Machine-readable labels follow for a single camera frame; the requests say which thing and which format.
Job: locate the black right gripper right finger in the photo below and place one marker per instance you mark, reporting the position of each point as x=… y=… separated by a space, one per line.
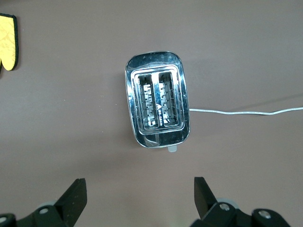
x=208 y=208

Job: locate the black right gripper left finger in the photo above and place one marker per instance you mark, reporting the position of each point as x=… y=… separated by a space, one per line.
x=68 y=205

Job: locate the brown table cover sheet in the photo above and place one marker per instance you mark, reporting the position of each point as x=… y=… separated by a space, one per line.
x=71 y=118

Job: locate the cream and chrome toaster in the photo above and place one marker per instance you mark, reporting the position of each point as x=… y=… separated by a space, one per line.
x=156 y=61

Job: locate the yellow quilted oven mitt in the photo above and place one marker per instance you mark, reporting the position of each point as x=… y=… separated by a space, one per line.
x=8 y=42

